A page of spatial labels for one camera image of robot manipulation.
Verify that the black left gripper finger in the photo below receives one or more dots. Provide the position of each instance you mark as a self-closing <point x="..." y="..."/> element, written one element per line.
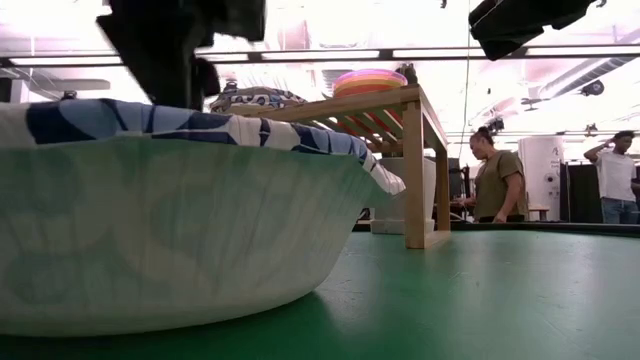
<point x="207" y="77"/>
<point x="165" y="75"/>

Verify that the pink plastic bowl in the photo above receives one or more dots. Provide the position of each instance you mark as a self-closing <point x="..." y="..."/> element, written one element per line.
<point x="370" y="75"/>

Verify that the yellow plastic bowl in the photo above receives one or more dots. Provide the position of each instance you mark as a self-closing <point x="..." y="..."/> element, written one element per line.
<point x="370" y="82"/>

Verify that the wooden slatted shelf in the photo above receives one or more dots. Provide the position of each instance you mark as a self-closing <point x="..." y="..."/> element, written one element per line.
<point x="414" y="175"/>

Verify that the white cylindrical tank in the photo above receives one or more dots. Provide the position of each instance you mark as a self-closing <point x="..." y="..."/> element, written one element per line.
<point x="542" y="165"/>

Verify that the person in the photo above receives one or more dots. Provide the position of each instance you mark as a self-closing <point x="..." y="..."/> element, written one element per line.
<point x="615" y="175"/>
<point x="495" y="185"/>

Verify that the black partition panel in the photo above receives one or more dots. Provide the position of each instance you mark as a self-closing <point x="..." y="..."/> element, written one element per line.
<point x="580" y="195"/>

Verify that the white plastic container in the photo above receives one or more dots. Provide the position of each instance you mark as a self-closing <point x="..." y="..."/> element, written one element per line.
<point x="390" y="220"/>

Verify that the black ceiling camera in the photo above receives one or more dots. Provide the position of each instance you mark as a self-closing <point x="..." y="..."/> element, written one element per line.
<point x="594" y="88"/>

